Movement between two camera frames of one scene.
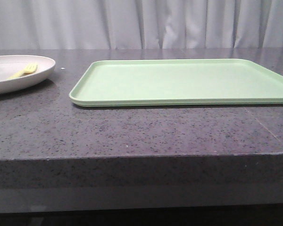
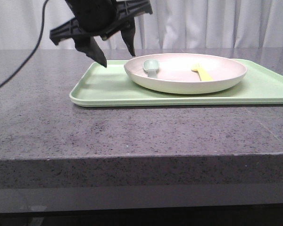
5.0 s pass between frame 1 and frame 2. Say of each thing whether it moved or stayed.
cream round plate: moved
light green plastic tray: stayed
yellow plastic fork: moved
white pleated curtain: stayed
